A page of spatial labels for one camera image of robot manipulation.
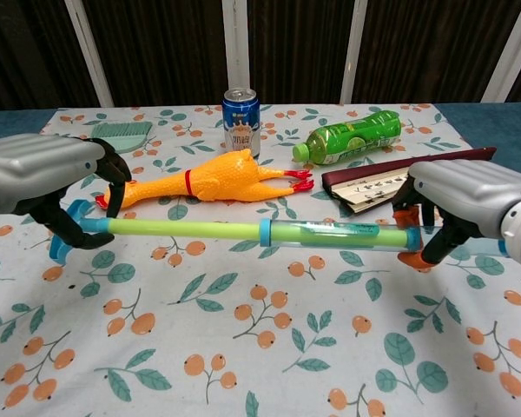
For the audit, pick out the green plastic drink bottle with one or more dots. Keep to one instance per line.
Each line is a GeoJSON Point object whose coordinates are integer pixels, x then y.
{"type": "Point", "coordinates": [356, 137]}

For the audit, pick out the maroon folding paper fan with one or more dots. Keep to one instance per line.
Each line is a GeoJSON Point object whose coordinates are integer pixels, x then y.
{"type": "Point", "coordinates": [364, 178]}

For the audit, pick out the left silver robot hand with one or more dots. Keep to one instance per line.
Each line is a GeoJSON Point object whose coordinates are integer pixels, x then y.
{"type": "Point", "coordinates": [34, 169]}

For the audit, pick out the floral fruit print tablecloth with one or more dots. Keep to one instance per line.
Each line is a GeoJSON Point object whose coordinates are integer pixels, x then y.
{"type": "Point", "coordinates": [260, 347]}

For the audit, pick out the blue drink can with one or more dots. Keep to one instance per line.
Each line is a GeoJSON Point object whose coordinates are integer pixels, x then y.
{"type": "Point", "coordinates": [242, 126]}

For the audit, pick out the white frame post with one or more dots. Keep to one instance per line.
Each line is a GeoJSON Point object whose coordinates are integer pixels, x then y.
{"type": "Point", "coordinates": [503, 52]}
{"type": "Point", "coordinates": [235, 43]}
{"type": "Point", "coordinates": [89, 52]}
{"type": "Point", "coordinates": [354, 52]}

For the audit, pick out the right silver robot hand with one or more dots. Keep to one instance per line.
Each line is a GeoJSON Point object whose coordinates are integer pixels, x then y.
{"type": "Point", "coordinates": [469, 191]}

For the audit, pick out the yellow rubber chicken toy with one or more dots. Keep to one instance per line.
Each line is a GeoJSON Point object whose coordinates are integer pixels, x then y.
{"type": "Point", "coordinates": [226, 178]}

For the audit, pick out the green hand brush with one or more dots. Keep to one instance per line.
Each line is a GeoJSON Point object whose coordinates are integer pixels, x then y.
{"type": "Point", "coordinates": [126, 132]}

